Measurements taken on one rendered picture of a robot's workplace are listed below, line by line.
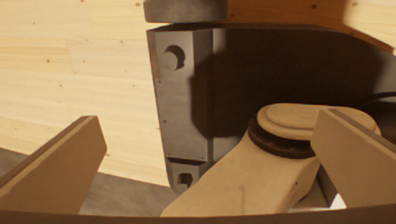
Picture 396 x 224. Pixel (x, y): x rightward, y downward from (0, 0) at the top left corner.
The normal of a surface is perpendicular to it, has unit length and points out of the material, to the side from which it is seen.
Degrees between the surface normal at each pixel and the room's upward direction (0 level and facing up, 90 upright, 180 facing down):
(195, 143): 0
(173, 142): 0
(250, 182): 90
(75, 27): 0
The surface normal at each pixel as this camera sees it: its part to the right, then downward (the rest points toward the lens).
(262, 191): -0.04, -0.88
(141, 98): -0.21, 0.47
